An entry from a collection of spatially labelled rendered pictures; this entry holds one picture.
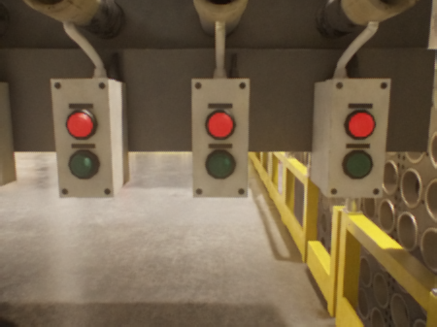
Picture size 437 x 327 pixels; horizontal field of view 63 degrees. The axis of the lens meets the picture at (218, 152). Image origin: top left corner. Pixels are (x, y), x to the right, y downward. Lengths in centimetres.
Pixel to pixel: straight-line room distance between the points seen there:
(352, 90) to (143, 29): 32
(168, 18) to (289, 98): 22
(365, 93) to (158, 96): 28
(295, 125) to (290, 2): 18
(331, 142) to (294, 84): 12
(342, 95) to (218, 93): 15
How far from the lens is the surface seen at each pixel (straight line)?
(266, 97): 54
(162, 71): 54
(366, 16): 45
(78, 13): 44
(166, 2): 58
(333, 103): 47
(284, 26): 58
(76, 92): 48
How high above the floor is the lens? 75
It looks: 9 degrees down
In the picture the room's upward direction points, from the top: straight up
